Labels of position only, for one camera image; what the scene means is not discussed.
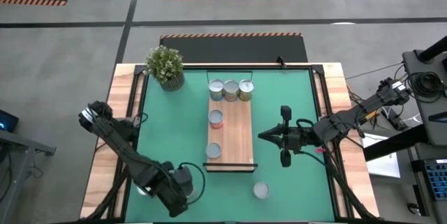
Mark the white paper sheet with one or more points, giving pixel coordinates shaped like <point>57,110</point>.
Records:
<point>384,166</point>

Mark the potted plant in striped pot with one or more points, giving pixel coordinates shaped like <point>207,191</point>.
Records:
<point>164,63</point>

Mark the small black clamp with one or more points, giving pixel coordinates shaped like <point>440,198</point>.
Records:
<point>281,61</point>

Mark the black device with blue light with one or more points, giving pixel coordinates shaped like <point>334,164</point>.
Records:
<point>8,121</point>

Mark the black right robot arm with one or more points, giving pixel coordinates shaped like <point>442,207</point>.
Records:
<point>349,116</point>

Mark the carrot picture tin can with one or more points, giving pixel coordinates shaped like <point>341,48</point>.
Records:
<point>261,190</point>

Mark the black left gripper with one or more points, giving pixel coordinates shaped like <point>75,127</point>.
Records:
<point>173,189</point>

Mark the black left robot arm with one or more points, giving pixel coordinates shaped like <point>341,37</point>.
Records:
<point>118,140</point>

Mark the tomatoes label tin can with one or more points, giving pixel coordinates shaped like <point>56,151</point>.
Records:
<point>231,90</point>

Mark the green yellow label tin can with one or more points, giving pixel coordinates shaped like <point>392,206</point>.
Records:
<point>246,89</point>

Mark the wooden shelf with black frame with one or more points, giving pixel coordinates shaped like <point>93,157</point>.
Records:
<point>234,136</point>

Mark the short orange slices tin can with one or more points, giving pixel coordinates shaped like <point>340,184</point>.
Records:
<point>213,150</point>

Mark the grey side table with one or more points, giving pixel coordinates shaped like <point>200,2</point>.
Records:
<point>24,142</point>

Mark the mixed fruit label tin can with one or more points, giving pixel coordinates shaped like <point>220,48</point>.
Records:
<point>216,118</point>

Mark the red tag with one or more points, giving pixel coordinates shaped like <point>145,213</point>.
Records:
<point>320,150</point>

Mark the blue key panel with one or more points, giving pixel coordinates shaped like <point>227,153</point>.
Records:
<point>438,180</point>

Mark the cherries label tin can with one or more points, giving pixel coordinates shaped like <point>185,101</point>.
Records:
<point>216,89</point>

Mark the grey equipment cart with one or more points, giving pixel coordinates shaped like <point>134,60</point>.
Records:
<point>424,112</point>

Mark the black pole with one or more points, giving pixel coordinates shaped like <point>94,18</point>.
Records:
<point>433,49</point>

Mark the black diagonal beam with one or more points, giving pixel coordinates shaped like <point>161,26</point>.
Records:
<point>394,142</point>

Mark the black power brick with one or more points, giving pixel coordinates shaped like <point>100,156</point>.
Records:
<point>394,119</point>

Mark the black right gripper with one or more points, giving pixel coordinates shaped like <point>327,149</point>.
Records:
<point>298,136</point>

